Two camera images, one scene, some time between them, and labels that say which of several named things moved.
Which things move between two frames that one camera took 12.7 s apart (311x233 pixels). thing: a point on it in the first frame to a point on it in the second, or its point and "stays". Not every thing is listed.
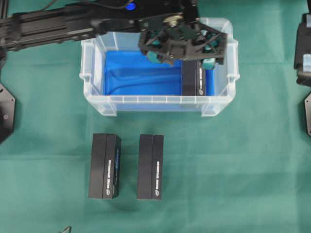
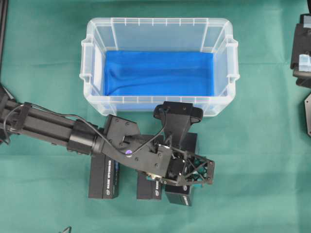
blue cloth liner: x=132 y=82 stays
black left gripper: x=182 y=37 to x=180 y=167
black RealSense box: x=193 y=77 to x=182 y=194
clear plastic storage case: x=119 y=77 stays
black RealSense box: x=105 y=170 stays
